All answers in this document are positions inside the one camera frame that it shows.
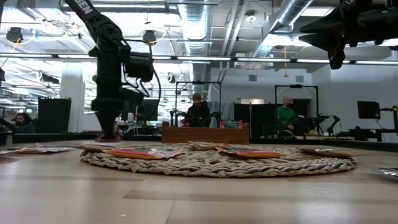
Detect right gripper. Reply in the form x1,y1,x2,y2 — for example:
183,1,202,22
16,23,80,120
298,0,398,70

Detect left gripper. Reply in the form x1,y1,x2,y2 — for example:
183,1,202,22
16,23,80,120
91,46,126,138

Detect red tea packet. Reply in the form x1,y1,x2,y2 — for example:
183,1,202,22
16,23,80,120
219,119,244,129

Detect white pillar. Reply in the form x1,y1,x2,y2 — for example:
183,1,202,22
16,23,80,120
60,62,85,133

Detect black monitor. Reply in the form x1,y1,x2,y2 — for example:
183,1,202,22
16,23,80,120
124,98,160,122
356,100,381,119

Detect black cabinet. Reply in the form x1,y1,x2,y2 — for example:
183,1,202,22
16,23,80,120
37,96,72,133

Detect yellow hanging pendant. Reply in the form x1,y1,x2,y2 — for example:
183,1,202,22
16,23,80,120
282,46,289,78

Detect person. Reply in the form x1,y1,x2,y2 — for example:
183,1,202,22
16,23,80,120
185,92,212,128
12,112,37,134
275,96,299,133

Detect black ceiling lamp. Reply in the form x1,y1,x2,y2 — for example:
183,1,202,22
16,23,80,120
142,29,158,44
6,27,24,44

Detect wooden organizer box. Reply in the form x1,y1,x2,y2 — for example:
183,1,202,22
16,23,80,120
160,121,250,146

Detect black desk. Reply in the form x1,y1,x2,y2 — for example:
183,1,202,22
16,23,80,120
348,126,398,142

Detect round woven placemat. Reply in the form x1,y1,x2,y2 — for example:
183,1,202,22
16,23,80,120
80,141,358,179

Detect black aluminium table frame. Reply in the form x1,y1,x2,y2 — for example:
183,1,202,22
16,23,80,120
0,132,398,153

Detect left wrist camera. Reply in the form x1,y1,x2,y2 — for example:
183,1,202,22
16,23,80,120
124,52,155,83

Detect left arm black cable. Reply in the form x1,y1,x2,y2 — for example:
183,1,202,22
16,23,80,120
123,39,162,102

